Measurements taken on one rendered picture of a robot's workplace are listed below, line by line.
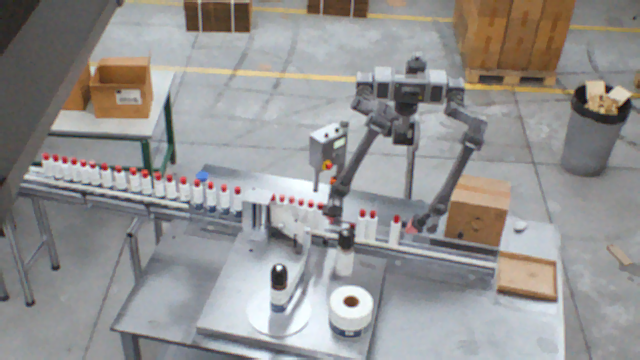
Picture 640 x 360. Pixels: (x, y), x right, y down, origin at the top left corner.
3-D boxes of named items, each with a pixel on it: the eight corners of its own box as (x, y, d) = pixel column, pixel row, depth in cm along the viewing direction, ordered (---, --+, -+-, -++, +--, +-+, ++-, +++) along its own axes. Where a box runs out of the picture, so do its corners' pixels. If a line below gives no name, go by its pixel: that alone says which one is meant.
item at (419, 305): (109, 330, 363) (109, 327, 362) (205, 166, 464) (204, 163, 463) (565, 426, 335) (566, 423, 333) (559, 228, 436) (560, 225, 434)
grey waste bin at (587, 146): (560, 179, 605) (580, 113, 566) (550, 146, 638) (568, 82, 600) (615, 182, 605) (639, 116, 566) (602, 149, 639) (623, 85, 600)
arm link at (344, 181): (388, 121, 377) (370, 111, 374) (391, 124, 372) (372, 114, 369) (346, 194, 389) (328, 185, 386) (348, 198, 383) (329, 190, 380)
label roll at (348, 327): (353, 300, 376) (355, 279, 366) (378, 327, 363) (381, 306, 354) (319, 317, 366) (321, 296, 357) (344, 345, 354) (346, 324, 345)
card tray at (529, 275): (496, 289, 393) (497, 284, 391) (498, 255, 413) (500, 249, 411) (556, 301, 389) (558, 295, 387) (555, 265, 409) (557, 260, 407)
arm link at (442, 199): (482, 137, 379) (463, 129, 377) (486, 140, 374) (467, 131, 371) (444, 213, 389) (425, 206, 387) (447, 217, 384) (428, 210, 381)
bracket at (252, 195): (241, 200, 390) (241, 199, 390) (248, 187, 399) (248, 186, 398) (267, 205, 388) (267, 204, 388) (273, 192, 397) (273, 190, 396)
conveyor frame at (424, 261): (190, 222, 421) (189, 215, 418) (197, 209, 430) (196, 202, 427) (493, 278, 399) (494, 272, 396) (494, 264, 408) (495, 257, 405)
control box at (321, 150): (308, 164, 392) (309, 134, 380) (332, 152, 401) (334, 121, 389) (321, 174, 386) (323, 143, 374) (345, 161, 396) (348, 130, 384)
